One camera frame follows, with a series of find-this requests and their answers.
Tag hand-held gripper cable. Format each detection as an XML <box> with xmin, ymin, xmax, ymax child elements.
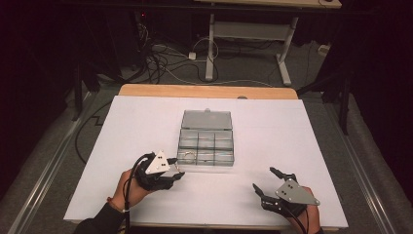
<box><xmin>284</xmin><ymin>203</ymin><xmax>310</xmax><ymax>234</ymax></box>
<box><xmin>122</xmin><ymin>151</ymin><xmax>156</xmax><ymax>234</ymax></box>

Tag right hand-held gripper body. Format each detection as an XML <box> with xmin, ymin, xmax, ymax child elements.
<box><xmin>260</xmin><ymin>173</ymin><xmax>321</xmax><ymax>217</ymax></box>

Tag bundle of black floor cables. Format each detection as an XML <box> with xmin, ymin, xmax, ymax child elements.
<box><xmin>132</xmin><ymin>19</ymin><xmax>225</xmax><ymax>86</ymax></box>

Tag white-framed desk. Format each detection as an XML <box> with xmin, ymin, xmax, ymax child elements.
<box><xmin>194</xmin><ymin>0</ymin><xmax>343</xmax><ymax>88</ymax></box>

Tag long white floor cable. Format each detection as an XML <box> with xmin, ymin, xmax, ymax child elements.
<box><xmin>152</xmin><ymin>36</ymin><xmax>275</xmax><ymax>89</ymax></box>

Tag left hand-held gripper cable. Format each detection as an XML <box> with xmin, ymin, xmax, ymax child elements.
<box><xmin>122</xmin><ymin>151</ymin><xmax>156</xmax><ymax>234</ymax></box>

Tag person's left hand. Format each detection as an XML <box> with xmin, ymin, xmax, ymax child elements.
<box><xmin>109</xmin><ymin>169</ymin><xmax>154</xmax><ymax>213</ymax></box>

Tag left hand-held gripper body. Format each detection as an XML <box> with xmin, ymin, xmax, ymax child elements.
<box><xmin>133</xmin><ymin>149</ymin><xmax>178</xmax><ymax>192</ymax></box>

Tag aluminium floor rail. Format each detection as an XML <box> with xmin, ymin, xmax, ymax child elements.
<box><xmin>5</xmin><ymin>91</ymin><xmax>95</xmax><ymax>234</ymax></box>
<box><xmin>323</xmin><ymin>97</ymin><xmax>398</xmax><ymax>234</ymax></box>

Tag white table mat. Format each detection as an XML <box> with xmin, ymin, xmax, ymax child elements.
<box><xmin>63</xmin><ymin>95</ymin><xmax>350</xmax><ymax>229</ymax></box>

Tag right hand-held gripper cable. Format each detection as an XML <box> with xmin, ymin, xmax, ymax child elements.
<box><xmin>284</xmin><ymin>203</ymin><xmax>310</xmax><ymax>234</ymax></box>

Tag black metal stand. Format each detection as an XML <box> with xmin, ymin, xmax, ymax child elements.
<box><xmin>71</xmin><ymin>55</ymin><xmax>102</xmax><ymax>122</ymax></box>
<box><xmin>295</xmin><ymin>61</ymin><xmax>356</xmax><ymax>137</ymax></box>

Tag red wrist bracelet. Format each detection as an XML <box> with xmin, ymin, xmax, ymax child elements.
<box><xmin>106</xmin><ymin>196</ymin><xmax>127</xmax><ymax>215</ymax></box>

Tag wooden table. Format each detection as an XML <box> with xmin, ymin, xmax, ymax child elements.
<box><xmin>69</xmin><ymin>83</ymin><xmax>341</xmax><ymax>232</ymax></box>

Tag black floor cable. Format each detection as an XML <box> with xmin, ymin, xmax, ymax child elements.
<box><xmin>74</xmin><ymin>99</ymin><xmax>114</xmax><ymax>166</ymax></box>

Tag clear plastic compartment box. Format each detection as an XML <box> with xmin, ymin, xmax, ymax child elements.
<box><xmin>176</xmin><ymin>108</ymin><xmax>236</xmax><ymax>168</ymax></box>

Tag person's right hand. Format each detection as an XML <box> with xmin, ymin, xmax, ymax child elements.
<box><xmin>287</xmin><ymin>186</ymin><xmax>323</xmax><ymax>234</ymax></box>

